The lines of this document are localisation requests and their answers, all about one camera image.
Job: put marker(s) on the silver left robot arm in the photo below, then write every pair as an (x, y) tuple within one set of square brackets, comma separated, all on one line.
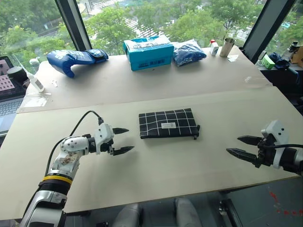
[(68, 151)]

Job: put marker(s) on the black white-grid pencil case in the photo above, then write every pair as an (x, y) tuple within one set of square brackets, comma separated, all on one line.
[(168, 124)]

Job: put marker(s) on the clear plastic wrapper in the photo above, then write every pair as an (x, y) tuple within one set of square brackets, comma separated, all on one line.
[(233, 58)]

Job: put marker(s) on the grey rounded robot leg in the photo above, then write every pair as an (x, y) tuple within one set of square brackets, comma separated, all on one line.
[(188, 212), (127, 216)]

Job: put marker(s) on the blue glove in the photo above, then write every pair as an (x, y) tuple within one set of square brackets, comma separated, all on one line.
[(66, 60)]

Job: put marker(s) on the black round speaker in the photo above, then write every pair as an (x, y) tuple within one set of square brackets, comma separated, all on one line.
[(16, 73)]

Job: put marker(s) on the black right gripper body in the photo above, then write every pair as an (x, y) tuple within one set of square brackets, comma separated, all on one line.
[(266, 153)]

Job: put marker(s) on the green box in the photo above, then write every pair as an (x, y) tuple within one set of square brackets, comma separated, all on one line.
[(269, 62)]

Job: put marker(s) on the white squeeze bottle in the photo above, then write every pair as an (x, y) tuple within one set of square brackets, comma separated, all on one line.
[(36, 83)]

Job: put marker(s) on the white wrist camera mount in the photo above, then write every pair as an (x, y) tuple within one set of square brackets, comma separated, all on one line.
[(277, 131), (104, 133)]

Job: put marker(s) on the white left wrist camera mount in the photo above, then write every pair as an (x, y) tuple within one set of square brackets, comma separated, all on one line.
[(104, 133)]

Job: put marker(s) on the blue cardboard box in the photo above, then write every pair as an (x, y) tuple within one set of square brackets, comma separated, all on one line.
[(149, 55)]

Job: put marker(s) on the crumpled clear plastic scrap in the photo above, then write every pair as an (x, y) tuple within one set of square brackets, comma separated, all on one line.
[(249, 79)]

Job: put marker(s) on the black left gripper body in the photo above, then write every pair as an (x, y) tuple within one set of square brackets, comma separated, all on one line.
[(108, 147)]

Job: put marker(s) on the stainless steel cup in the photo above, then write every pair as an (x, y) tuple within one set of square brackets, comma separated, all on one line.
[(226, 48)]

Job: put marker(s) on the small white plastic piece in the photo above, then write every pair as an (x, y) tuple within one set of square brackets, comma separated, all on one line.
[(54, 83)]

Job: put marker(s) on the pale green bottle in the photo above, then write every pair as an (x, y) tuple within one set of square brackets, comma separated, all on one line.
[(34, 62)]

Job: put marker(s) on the grey laptop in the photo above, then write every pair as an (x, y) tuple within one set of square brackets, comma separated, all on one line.
[(8, 104)]

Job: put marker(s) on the dark blue cloth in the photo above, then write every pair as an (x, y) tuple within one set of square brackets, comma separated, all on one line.
[(280, 60)]

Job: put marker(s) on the black table frame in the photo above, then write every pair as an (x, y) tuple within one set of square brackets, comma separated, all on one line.
[(228, 212)]

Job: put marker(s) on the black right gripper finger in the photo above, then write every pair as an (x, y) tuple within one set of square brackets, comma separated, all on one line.
[(241, 154), (248, 140)]

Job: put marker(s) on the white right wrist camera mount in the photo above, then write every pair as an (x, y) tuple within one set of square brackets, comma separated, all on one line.
[(277, 131)]

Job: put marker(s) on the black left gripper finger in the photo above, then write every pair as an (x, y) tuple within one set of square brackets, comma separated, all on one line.
[(120, 130), (123, 150)]

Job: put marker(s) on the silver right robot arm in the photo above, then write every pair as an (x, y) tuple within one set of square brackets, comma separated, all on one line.
[(292, 160)]

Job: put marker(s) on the brown paper bag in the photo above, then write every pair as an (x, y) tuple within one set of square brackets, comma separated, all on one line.
[(298, 55)]

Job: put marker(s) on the small white red-capped bottle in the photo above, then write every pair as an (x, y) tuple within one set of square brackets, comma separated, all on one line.
[(214, 49)]

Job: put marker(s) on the blue cloth in plastic bag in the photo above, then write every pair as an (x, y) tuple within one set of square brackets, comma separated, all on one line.
[(188, 53)]

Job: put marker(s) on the black window frame post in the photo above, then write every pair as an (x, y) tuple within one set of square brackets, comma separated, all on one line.
[(262, 33), (75, 26)]

